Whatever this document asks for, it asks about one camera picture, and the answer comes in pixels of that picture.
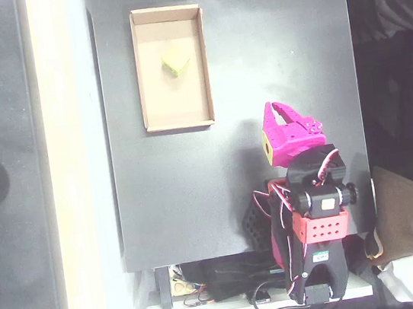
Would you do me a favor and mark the small black adapter module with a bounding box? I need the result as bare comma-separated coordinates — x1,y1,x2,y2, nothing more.
252,286,274,306

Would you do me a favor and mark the beige electronics board with wires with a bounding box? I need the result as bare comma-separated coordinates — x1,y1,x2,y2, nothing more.
167,261,213,309

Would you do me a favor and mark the shallow cardboard box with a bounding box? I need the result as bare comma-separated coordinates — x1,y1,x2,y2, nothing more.
127,0,219,135

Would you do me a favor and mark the black fabric pouch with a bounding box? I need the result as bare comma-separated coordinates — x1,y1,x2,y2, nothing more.
179,247,290,307

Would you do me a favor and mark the green cube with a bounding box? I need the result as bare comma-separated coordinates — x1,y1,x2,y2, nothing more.
159,46,194,81

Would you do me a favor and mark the black table clamp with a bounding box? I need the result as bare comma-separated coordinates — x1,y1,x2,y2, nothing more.
152,266,176,309

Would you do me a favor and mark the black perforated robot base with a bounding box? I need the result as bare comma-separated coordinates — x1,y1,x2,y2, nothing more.
237,198,279,254

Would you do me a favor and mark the brown plush toy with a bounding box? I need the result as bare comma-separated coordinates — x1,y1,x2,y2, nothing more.
353,162,413,270

